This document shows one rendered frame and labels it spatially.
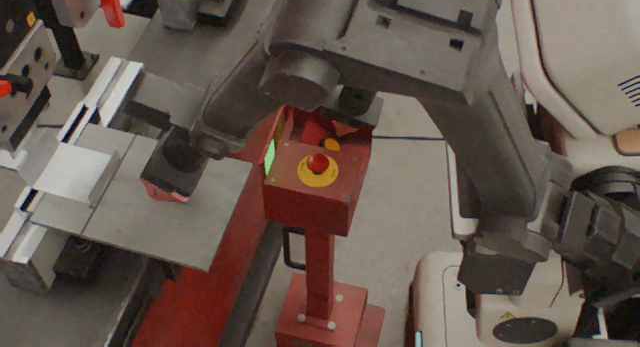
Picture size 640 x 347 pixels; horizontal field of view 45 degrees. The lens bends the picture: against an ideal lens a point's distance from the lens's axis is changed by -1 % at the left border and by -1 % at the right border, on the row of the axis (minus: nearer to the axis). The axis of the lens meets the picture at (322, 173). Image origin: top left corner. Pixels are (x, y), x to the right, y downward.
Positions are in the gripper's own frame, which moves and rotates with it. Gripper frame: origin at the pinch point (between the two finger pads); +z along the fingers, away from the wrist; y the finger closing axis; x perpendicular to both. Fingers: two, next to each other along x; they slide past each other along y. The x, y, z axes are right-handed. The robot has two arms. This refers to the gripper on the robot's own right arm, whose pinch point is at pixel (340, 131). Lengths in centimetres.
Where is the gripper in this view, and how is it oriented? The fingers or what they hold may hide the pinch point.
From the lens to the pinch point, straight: 144.1
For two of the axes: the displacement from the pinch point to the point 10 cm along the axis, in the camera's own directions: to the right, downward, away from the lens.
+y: -9.4, -3.4, -0.7
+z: -2.5, 5.1, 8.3
